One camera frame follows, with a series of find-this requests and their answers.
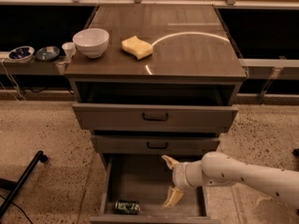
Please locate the yellow sponge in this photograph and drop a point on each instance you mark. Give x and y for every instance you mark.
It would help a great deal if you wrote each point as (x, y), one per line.
(137, 47)

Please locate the grey bottom drawer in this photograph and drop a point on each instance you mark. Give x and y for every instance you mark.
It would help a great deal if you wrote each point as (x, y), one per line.
(146, 179)

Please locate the green soda can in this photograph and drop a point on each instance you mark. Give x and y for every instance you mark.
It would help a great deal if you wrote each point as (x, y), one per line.
(127, 207)

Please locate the grey middle drawer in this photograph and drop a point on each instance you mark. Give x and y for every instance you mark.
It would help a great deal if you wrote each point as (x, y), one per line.
(169, 145)

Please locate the grey top drawer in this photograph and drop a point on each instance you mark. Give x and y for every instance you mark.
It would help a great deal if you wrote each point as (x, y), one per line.
(155, 118)

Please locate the small white cup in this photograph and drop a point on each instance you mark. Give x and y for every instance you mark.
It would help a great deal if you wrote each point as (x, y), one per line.
(69, 50)

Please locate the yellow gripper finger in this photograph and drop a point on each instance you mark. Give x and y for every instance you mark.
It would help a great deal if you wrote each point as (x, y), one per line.
(170, 162)
(174, 195)

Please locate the grey side shelf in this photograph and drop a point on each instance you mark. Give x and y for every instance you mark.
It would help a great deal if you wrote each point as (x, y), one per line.
(34, 67)

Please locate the white ceramic bowl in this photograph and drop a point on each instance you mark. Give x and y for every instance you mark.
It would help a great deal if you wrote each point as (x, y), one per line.
(91, 42)

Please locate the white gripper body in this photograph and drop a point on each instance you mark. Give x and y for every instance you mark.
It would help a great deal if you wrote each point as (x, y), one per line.
(179, 174)

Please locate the dark blue small dish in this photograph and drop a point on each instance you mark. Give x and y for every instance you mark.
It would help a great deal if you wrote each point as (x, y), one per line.
(48, 54)

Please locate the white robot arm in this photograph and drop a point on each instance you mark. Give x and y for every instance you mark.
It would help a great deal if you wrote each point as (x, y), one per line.
(216, 169)

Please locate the grey drawer cabinet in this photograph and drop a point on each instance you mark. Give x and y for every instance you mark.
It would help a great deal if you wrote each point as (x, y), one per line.
(193, 62)

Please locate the blue patterned bowl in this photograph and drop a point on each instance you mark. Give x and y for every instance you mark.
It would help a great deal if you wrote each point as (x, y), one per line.
(22, 54)

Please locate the grey drawer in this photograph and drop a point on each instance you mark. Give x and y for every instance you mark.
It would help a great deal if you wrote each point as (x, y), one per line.
(146, 179)
(169, 145)
(155, 118)

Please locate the black stand leg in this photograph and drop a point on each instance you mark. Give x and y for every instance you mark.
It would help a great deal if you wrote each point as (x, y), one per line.
(15, 186)

